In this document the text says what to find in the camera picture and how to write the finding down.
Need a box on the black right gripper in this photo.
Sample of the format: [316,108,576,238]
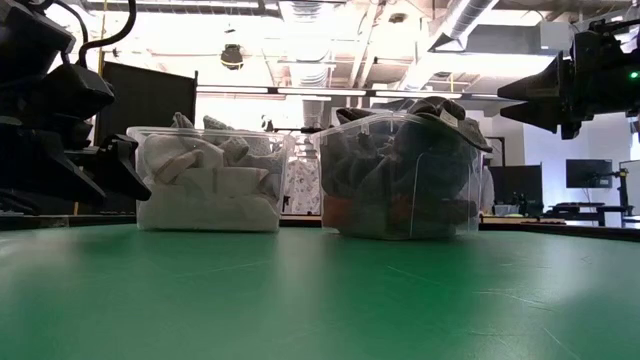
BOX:
[497,19,640,139]

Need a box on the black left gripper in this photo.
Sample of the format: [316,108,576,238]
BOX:
[0,0,153,206]

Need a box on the light grey waffle towel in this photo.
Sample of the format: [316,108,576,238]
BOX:
[172,112,196,132]
[202,114,274,161]
[234,149,284,201]

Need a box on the dark grey plaid towel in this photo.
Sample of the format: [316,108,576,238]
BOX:
[324,129,401,201]

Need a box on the clear plastic bin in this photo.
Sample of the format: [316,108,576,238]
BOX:
[125,125,296,234]
[310,110,485,241]

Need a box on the black background screen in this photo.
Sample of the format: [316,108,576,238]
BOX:
[488,164,544,205]

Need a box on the black partition panel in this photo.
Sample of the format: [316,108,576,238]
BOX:
[74,60,199,216]

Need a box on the black background table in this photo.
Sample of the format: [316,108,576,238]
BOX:
[547,201,636,228]

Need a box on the black ceiling dome fixture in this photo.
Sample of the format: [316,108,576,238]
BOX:
[219,43,246,71]

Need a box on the black boom stand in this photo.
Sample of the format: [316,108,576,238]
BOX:
[272,126,324,135]

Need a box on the person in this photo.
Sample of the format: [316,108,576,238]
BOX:
[282,149,324,216]

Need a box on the green table mat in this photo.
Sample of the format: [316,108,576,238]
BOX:
[0,222,640,360]

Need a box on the black wall monitor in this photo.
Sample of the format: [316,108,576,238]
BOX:
[565,158,614,190]

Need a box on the grey round air duct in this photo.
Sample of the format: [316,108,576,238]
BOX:
[399,0,501,91]

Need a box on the yellow power cord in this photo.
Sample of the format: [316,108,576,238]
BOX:
[98,0,108,69]

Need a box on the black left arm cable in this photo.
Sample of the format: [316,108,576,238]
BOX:
[77,0,137,69]

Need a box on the silver corrugated air duct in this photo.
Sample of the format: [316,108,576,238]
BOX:
[277,0,335,129]

